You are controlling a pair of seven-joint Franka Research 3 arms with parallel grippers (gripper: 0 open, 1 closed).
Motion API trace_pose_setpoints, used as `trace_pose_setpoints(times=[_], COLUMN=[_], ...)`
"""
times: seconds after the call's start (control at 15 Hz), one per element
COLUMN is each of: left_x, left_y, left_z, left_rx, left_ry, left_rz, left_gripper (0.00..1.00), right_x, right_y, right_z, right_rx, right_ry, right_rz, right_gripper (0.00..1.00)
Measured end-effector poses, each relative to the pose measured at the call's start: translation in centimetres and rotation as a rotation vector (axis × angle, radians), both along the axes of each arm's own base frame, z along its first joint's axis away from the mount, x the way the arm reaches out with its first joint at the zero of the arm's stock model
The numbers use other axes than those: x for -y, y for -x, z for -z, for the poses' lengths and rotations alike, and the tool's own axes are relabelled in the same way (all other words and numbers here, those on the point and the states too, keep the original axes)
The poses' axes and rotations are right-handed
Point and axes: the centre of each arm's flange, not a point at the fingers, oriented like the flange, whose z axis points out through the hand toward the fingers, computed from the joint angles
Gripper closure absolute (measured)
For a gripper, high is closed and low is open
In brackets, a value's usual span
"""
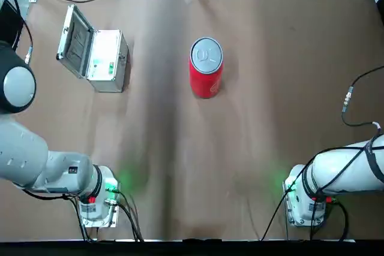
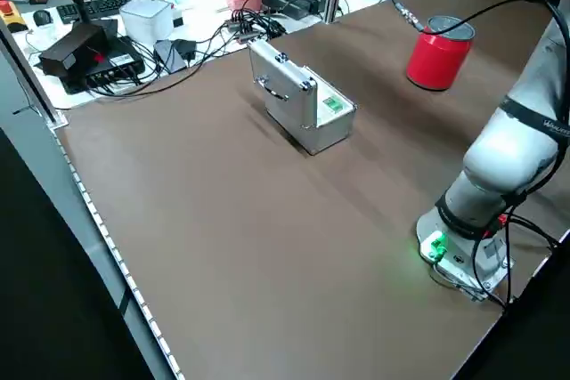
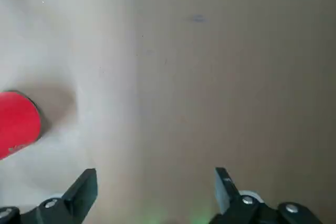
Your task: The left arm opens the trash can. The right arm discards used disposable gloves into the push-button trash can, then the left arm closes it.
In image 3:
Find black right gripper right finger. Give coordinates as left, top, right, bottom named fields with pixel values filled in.
left=208, top=167, right=324, bottom=224

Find red push-button trash can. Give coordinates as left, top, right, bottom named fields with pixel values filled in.
left=0, top=90, right=47, bottom=161

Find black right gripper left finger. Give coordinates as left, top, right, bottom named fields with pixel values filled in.
left=0, top=168, right=98, bottom=224

